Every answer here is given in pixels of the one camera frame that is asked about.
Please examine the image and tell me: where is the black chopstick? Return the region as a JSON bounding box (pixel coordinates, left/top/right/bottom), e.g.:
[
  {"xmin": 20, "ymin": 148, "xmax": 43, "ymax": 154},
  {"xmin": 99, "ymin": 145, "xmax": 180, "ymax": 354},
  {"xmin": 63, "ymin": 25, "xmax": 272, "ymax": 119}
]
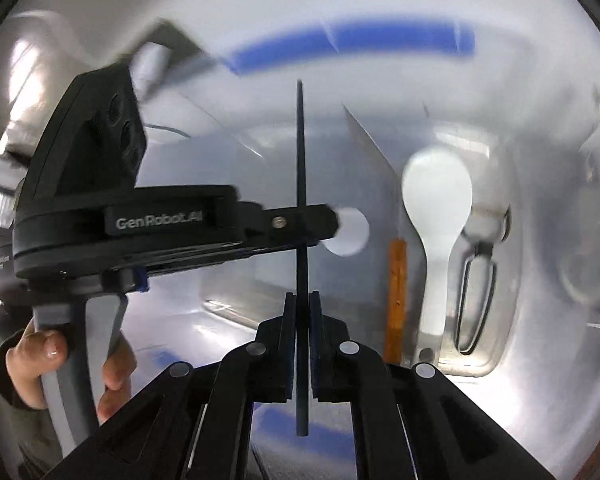
[{"xmin": 296, "ymin": 80, "xmax": 310, "ymax": 438}]

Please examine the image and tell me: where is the person's left hand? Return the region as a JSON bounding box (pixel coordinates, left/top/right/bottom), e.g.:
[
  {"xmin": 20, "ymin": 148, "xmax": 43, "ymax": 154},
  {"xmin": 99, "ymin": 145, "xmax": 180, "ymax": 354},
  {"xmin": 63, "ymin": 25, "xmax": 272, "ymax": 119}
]
[{"xmin": 4, "ymin": 316, "xmax": 138, "ymax": 426}]

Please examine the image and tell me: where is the clear plastic bin blue rim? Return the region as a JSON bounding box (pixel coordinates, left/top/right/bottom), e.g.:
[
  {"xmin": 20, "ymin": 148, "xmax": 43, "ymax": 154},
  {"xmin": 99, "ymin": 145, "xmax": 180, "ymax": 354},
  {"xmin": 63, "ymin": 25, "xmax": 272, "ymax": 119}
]
[{"xmin": 130, "ymin": 16, "xmax": 600, "ymax": 478}]

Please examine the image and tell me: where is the white rice paddle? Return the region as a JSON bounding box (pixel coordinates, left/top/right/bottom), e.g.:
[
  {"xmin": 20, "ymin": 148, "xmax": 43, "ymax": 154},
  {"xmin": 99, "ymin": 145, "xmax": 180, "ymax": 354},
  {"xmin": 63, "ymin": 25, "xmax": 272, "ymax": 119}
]
[{"xmin": 402, "ymin": 146, "xmax": 474, "ymax": 365}]

